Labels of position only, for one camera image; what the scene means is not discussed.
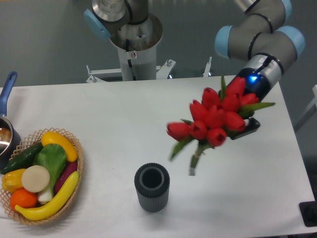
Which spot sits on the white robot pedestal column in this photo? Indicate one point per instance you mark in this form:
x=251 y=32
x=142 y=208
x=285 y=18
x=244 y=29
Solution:
x=137 y=49

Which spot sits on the dark grey ribbed vase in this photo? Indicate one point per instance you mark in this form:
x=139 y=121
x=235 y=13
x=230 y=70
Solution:
x=152 y=182

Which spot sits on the white frame at right edge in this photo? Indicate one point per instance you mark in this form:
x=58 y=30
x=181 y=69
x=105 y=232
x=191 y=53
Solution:
x=308 y=111

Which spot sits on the yellow bell pepper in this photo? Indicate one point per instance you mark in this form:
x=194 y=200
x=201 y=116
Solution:
x=12 y=181

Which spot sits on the woven wicker basket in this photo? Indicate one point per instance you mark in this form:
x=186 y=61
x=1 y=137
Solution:
x=24 y=144

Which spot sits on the black device at table edge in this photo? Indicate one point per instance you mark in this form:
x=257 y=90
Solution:
x=309 y=213

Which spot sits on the dark green cucumber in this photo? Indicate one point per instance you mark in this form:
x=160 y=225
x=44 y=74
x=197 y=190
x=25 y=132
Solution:
x=22 y=160

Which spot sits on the white metal base frame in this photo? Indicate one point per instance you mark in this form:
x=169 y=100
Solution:
x=167 y=71

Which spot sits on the blue handled saucepan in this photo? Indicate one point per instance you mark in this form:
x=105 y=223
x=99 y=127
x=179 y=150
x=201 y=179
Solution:
x=9 y=137

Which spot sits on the long yellow banana squash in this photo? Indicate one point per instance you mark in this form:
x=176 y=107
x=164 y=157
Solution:
x=52 y=207

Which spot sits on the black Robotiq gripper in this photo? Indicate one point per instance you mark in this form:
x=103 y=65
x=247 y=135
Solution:
x=251 y=87

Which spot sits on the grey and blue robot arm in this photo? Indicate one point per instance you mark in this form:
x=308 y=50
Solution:
x=263 y=41

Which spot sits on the red tulip bouquet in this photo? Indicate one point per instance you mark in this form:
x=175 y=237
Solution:
x=215 y=118

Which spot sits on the orange fruit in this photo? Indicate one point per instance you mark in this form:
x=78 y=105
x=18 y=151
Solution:
x=23 y=198

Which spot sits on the purple sweet potato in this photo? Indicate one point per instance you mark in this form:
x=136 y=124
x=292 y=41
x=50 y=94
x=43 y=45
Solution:
x=69 y=169

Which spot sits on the green bok choy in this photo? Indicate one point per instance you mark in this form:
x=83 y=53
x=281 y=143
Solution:
x=53 y=158

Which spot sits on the beige round disc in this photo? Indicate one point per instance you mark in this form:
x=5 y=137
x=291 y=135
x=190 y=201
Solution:
x=35 y=179

